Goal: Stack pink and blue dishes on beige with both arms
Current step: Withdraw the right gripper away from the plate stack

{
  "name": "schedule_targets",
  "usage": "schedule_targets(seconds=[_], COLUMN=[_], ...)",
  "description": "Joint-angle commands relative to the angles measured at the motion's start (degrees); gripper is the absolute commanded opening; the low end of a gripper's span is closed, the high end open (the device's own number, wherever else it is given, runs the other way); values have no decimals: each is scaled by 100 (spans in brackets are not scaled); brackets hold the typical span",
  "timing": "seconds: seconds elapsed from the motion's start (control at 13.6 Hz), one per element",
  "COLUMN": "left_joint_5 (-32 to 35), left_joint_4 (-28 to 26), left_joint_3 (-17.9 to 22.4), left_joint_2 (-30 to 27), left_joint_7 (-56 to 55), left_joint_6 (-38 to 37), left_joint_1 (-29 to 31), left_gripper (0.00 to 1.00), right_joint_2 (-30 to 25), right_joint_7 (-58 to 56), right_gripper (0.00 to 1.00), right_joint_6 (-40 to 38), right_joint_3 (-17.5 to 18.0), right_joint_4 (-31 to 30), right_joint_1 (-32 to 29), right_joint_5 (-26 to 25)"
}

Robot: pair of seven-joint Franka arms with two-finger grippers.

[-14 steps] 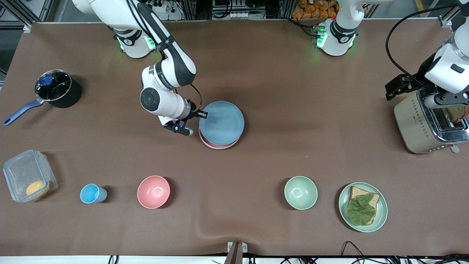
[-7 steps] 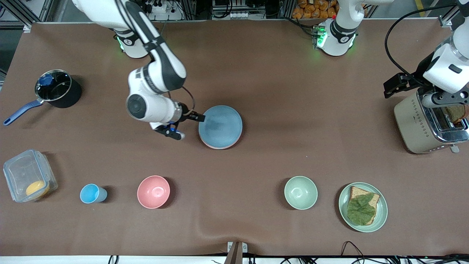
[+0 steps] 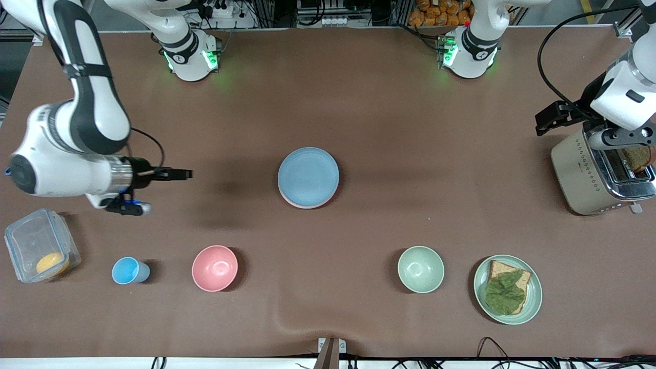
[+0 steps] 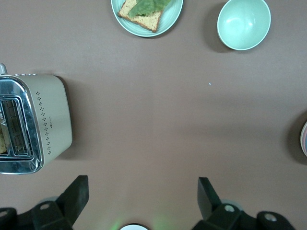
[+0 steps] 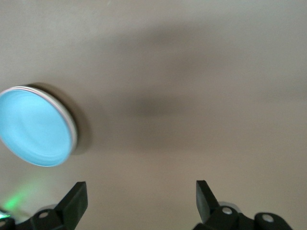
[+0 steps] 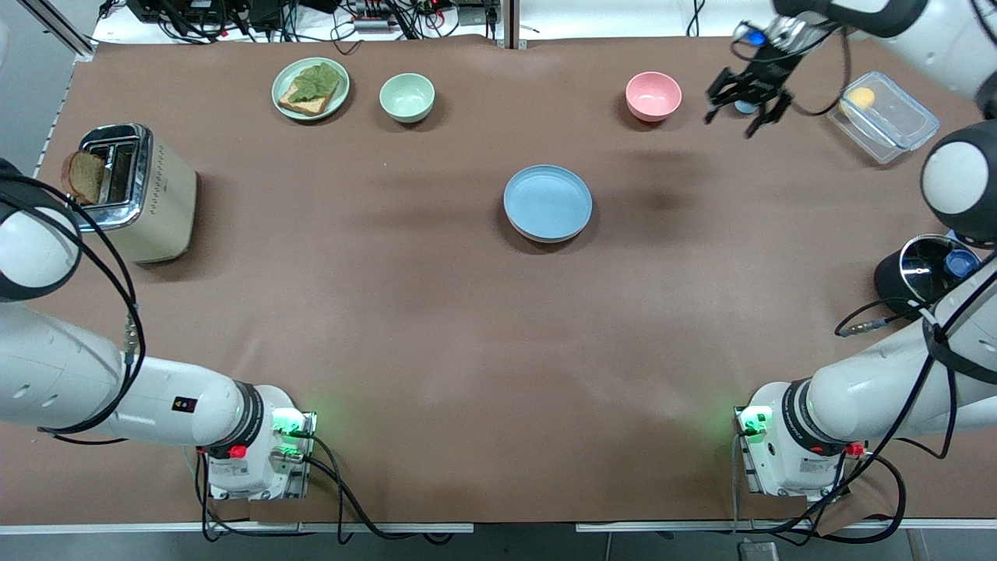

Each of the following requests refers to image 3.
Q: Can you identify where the pink plate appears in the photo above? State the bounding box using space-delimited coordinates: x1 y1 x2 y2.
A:
279 191 339 210

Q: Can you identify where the blue plate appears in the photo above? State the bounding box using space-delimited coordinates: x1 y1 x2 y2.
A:
277 147 340 207

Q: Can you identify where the beige chrome toaster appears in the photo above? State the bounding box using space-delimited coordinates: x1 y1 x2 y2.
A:
551 126 656 216

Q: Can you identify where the brown bread slice in toaster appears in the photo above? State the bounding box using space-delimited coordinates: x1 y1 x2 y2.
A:
623 146 656 173

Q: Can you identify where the blue cup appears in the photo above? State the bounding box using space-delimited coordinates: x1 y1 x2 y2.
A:
112 257 151 285

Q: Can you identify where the pink bowl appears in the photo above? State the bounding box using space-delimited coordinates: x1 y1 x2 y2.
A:
192 245 239 293

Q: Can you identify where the clear plastic container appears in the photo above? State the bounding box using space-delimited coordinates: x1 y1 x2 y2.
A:
4 208 81 284

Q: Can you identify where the orange food piece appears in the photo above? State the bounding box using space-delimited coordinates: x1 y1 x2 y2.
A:
36 252 70 277

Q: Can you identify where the bag of orange items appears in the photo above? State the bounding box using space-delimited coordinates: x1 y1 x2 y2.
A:
408 0 475 27

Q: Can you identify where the brown bread slice under lettuce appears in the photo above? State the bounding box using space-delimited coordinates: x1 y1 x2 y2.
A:
486 260 532 315

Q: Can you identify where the white power strip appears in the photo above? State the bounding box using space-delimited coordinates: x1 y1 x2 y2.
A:
197 3 257 29

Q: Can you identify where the green lettuce leaf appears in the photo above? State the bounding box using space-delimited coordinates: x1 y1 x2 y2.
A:
485 271 526 314

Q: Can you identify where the green plate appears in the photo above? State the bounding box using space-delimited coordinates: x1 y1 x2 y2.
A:
473 254 543 325

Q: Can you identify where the green bowl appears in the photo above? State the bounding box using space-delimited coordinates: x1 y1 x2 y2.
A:
397 246 445 294

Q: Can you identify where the aluminium frame profile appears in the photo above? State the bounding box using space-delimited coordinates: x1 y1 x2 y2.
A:
615 0 647 37

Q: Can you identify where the black looped cable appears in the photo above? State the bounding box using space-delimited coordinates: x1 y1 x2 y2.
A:
477 337 514 362

